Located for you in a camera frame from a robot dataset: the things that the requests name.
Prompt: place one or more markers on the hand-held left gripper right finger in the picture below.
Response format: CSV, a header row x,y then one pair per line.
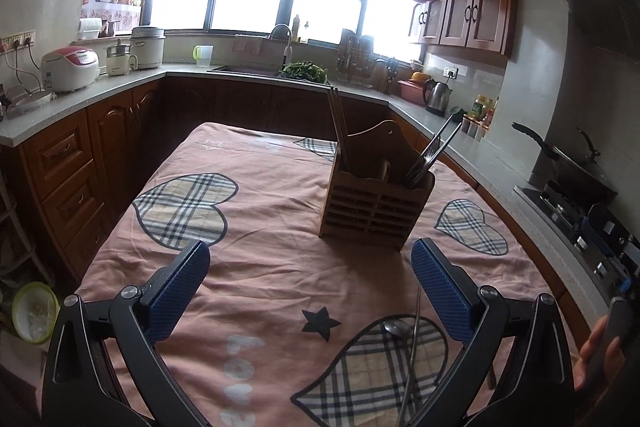
x,y
442,287

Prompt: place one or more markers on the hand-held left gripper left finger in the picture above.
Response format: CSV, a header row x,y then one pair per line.
x,y
180,292

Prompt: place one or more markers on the metal spoon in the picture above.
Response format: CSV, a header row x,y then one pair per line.
x,y
395,328

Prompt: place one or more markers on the bamboo utensil holder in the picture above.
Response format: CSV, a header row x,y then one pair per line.
x,y
370,207

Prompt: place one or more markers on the dark brown chopstick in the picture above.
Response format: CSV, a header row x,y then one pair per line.
x,y
334,122
342,122

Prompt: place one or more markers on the person's right hand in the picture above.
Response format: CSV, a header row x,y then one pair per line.
x,y
586,352

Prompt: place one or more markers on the gas stove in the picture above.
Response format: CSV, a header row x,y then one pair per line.
x,y
590,232

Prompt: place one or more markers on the pink blanket with plaid hearts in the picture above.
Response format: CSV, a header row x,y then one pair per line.
x,y
280,267

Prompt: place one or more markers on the green rimmed plate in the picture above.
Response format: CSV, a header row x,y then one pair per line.
x,y
35,314

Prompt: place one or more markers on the black wok with lid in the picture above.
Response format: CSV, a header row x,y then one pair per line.
x,y
575,177

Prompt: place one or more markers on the clear seasoning jar set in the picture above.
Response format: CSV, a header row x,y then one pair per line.
x,y
474,129

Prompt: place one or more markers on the wooden base cabinets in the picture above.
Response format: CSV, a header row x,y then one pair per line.
x,y
120,142

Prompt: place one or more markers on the dark green cup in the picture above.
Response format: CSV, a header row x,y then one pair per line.
x,y
456,112

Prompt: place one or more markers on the yellow condiment bottles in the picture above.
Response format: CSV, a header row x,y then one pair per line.
x,y
485,107

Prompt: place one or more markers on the steel electric kettle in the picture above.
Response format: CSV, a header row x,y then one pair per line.
x,y
439,97

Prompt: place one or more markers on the pink plastic basin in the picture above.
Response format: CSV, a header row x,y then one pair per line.
x,y
411,89

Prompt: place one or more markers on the knife block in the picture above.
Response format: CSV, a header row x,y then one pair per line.
x,y
392,77

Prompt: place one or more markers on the grey kitchen countertop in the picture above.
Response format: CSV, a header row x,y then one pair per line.
x,y
50,117

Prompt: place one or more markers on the small white electric pot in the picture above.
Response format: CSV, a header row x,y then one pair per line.
x,y
120,59

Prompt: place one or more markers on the large white rice cooker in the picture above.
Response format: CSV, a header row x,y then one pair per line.
x,y
147,49

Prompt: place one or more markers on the metal dish rack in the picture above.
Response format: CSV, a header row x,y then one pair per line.
x,y
356,57

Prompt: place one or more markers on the red and white rice cooker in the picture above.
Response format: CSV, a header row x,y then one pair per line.
x,y
70,69

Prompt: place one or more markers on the green leafy vegetables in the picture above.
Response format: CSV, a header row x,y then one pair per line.
x,y
304,72

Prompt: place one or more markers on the chrome sink faucet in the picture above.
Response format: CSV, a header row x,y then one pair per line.
x,y
286,42

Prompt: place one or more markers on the white paper towel roll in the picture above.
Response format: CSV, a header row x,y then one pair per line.
x,y
90,29

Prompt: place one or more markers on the windowsill bottles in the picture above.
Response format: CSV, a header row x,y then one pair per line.
x,y
300,29

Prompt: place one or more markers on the white wall outlet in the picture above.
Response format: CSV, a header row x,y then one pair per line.
x,y
455,72

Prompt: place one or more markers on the wall power outlet strip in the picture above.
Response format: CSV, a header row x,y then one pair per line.
x,y
17,41

